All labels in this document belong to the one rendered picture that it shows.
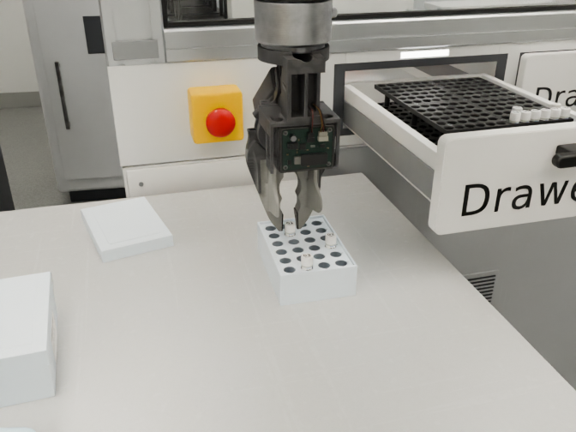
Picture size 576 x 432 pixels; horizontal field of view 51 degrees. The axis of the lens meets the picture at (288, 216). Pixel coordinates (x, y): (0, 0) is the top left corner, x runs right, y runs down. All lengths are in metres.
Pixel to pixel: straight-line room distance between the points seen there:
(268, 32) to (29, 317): 0.34
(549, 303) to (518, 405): 0.81
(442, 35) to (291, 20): 0.45
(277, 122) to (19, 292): 0.29
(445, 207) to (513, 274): 0.62
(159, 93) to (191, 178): 0.14
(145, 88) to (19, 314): 0.40
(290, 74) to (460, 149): 0.19
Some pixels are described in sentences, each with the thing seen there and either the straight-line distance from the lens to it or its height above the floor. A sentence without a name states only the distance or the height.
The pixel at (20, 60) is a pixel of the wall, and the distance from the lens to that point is 4.23.
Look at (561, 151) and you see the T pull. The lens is 0.70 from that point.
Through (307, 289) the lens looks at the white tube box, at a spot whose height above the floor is 0.78.
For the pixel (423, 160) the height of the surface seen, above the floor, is 0.87.
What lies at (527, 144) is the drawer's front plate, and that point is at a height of 0.91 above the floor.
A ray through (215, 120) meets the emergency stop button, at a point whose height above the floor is 0.88.
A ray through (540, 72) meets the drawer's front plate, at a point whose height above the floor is 0.90.
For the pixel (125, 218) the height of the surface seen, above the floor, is 0.78.
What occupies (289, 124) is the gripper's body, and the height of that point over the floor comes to 0.95.
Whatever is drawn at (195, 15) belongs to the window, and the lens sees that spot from 0.88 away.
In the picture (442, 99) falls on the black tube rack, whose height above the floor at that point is 0.90.
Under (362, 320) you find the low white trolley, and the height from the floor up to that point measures 0.76.
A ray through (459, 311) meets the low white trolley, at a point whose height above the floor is 0.76.
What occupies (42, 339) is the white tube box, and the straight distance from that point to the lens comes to 0.55.
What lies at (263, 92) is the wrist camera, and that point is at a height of 0.96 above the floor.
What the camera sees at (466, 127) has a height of 0.90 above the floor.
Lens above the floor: 1.13
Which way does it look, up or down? 27 degrees down
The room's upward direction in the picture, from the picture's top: straight up
